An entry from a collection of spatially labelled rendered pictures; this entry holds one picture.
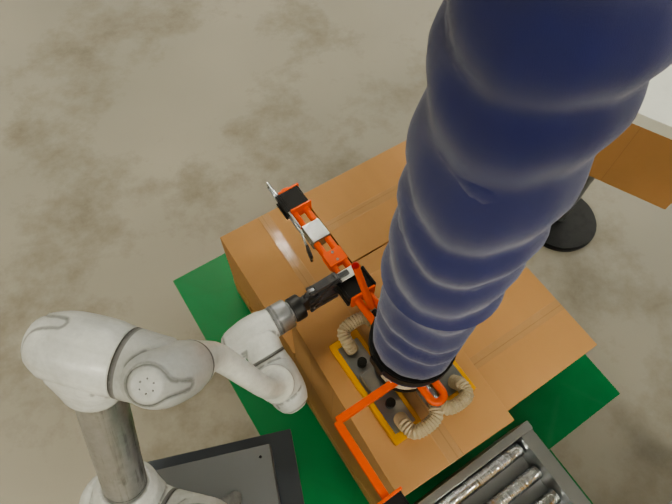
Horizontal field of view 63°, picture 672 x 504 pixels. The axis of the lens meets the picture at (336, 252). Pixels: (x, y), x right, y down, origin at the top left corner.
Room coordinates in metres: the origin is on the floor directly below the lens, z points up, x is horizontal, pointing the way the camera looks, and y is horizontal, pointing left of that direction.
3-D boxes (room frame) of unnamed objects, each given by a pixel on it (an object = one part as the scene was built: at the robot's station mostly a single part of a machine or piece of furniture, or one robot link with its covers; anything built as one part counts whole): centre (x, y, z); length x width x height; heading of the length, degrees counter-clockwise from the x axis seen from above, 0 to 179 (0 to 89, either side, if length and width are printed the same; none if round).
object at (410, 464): (0.47, -0.20, 0.74); 0.60 x 0.40 x 0.40; 34
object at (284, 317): (0.56, 0.15, 1.07); 0.09 x 0.06 x 0.09; 35
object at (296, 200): (0.96, 0.14, 1.07); 0.08 x 0.07 x 0.05; 36
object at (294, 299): (0.61, 0.09, 1.07); 0.09 x 0.07 x 0.08; 125
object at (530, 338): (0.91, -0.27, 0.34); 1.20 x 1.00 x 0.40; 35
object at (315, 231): (0.84, 0.06, 1.07); 0.07 x 0.07 x 0.04; 36
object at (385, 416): (0.41, -0.13, 0.97); 0.34 x 0.10 x 0.05; 36
